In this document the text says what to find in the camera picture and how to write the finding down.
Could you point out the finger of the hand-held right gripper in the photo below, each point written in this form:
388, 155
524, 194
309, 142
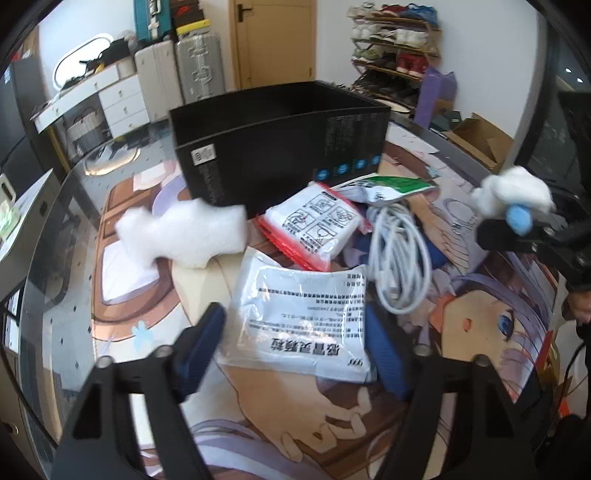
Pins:
565, 201
518, 220

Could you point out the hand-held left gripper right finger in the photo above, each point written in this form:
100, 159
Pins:
383, 355

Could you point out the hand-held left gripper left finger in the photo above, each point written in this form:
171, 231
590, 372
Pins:
203, 344

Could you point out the white cotton ball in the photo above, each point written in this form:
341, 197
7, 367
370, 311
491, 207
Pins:
512, 187

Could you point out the large white printed packet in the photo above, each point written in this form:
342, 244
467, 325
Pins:
295, 314

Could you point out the green and white packet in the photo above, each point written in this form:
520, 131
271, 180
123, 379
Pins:
392, 184

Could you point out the red-edged white packet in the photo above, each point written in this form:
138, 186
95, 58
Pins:
314, 221

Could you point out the black cardboard box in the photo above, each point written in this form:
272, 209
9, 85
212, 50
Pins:
277, 161

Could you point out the person's right hand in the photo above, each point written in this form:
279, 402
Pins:
576, 307

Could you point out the printed cartoon desk mat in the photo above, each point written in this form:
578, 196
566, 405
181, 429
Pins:
485, 295

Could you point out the open cardboard box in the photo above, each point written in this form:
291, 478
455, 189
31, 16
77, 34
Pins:
485, 138

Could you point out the purple stool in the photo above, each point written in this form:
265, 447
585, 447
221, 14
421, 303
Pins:
434, 92

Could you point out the wooden shoe rack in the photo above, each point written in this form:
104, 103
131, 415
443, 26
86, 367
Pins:
388, 69

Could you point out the rows of shoes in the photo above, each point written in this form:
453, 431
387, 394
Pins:
401, 37

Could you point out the grey side table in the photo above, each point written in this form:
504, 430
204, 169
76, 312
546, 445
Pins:
32, 203

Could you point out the green tissue box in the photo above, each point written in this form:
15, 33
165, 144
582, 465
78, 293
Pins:
8, 221

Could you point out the striped woven basket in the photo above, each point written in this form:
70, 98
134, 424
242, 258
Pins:
85, 131

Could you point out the white drawer desk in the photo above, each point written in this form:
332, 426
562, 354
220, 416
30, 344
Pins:
120, 99

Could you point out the white suitcase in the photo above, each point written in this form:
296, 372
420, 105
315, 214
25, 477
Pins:
159, 78

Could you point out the silver suitcase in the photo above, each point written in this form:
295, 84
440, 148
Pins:
198, 69

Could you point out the wooden door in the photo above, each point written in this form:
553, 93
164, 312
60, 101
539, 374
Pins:
277, 41

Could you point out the black refrigerator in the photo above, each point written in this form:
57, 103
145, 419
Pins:
25, 101

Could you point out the black bag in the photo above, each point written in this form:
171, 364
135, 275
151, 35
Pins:
113, 53

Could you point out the yellow and black shoe box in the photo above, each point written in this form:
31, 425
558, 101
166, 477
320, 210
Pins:
190, 31

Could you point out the oval mirror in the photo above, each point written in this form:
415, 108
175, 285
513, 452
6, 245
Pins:
76, 57

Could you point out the teal suitcase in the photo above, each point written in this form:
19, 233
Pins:
150, 21

